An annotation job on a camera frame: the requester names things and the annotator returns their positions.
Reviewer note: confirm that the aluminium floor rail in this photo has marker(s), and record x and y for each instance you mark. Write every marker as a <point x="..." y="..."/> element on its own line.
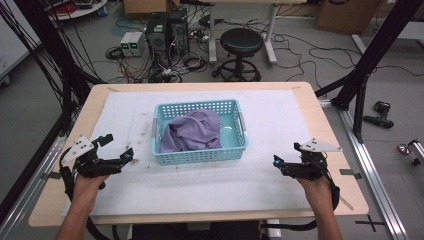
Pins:
<point x="376" y="186"/>
<point x="20" y="206"/>

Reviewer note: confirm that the black tape cross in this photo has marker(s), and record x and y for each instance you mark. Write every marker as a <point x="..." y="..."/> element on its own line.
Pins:
<point x="370" y="223"/>

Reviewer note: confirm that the grey bench power supply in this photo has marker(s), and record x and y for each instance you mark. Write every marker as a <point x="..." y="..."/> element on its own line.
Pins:
<point x="126" y="45"/>
<point x="138" y="43"/>

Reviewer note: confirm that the thin wooden strip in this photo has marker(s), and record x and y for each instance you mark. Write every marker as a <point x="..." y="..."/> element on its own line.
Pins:
<point x="346" y="203"/>

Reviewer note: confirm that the black round stool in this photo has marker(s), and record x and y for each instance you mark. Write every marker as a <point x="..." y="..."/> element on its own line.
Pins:
<point x="241" y="41"/>

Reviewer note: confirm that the person's left hand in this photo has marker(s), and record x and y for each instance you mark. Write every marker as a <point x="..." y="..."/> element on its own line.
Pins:
<point x="85" y="191"/>

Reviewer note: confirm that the large cardboard box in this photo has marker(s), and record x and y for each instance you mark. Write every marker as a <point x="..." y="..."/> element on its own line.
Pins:
<point x="346" y="16"/>

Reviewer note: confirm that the light blue plastic basket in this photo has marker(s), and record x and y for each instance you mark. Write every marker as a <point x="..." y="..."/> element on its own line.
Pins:
<point x="200" y="156"/>

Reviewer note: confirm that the white foam mat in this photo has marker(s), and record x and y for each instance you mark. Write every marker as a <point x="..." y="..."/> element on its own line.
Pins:
<point x="200" y="190"/>

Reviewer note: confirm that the purple shorts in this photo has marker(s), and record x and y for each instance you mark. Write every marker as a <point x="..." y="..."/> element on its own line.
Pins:
<point x="191" y="131"/>

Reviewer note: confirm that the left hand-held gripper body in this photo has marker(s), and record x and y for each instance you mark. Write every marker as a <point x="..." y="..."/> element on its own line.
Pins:
<point x="90" y="165"/>

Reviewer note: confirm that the black computer tower green label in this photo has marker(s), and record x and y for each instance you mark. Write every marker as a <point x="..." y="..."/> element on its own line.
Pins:
<point x="156" y="33"/>

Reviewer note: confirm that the grey tape piece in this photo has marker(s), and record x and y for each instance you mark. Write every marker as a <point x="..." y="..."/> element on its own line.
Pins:
<point x="350" y="173"/>
<point x="51" y="175"/>

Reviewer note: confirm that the small cardboard box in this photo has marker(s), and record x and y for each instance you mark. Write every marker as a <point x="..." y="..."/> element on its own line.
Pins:
<point x="146" y="6"/>

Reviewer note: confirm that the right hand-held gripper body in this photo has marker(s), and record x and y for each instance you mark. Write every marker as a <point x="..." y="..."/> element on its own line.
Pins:
<point x="310" y="170"/>

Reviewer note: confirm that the white board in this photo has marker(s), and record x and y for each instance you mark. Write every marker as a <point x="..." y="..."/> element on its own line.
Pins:
<point x="13" y="50"/>

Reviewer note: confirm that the black metal frame post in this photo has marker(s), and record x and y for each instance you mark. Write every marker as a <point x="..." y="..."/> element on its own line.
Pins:
<point x="50" y="33"/>
<point x="383" y="40"/>

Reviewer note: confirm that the white desk with legs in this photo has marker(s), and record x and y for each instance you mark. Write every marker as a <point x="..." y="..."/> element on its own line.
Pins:
<point x="213" y="40"/>

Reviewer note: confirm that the white round table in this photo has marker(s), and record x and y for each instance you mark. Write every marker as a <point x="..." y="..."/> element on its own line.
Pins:
<point x="83" y="12"/>

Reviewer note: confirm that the metal stand foot with wheel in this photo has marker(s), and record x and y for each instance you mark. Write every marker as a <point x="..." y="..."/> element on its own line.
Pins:
<point x="404" y="149"/>

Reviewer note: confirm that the person's right hand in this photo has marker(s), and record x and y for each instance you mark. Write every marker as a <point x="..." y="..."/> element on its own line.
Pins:
<point x="316" y="193"/>

